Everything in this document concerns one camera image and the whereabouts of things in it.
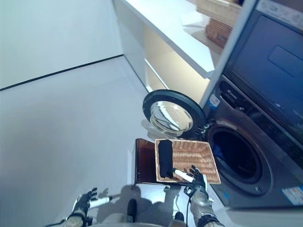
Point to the white countertop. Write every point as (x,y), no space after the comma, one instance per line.
(165,28)

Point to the right black robot foot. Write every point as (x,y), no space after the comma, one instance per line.
(179,216)

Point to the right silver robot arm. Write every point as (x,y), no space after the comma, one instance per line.
(201,205)

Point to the brown glossy wooden stool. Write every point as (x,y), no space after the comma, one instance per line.
(145,163)

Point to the round glass washing machine door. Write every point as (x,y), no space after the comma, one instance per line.
(172,116)

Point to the dark stacked dryer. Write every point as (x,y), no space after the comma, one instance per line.
(272,59)

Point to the black robot foot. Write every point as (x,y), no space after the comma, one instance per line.
(132,206)
(179,216)

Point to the small wicker basket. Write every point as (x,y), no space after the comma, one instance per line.
(217,7)

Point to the rectangular wicker laundry basket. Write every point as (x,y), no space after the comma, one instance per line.
(196,158)

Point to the blue white appliance sticker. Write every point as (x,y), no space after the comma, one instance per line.
(292,194)

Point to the white vertical side panel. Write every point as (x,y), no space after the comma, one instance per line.
(227,52)

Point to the left black robot foot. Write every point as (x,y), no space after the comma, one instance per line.
(132,206)

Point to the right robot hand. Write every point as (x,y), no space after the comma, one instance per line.
(198,179)

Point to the flat wicker tray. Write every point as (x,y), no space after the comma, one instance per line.
(219,33)

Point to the cream base cabinet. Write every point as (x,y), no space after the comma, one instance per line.
(154,61)

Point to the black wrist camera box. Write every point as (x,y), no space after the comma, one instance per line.
(89,221)

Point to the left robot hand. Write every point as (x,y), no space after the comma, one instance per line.
(85,203)

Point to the black garment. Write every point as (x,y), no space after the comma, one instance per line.
(166,158)

